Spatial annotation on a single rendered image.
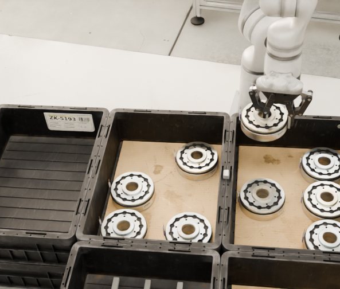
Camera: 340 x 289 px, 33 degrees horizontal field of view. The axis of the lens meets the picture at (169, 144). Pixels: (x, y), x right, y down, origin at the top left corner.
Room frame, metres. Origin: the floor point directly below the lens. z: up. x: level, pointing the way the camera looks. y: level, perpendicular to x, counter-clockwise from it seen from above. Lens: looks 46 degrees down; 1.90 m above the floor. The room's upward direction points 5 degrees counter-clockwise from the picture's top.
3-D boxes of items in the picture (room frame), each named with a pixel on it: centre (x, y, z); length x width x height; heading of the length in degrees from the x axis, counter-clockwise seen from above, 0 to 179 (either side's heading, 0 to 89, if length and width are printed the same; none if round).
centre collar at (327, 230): (0.69, -0.32, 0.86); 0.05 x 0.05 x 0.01
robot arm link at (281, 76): (0.91, -0.24, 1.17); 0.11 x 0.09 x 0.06; 163
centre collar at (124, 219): (0.77, 0.12, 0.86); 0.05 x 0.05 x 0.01
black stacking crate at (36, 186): (0.92, 0.32, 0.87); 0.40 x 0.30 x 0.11; 170
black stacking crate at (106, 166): (0.87, 0.03, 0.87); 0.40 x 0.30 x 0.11; 170
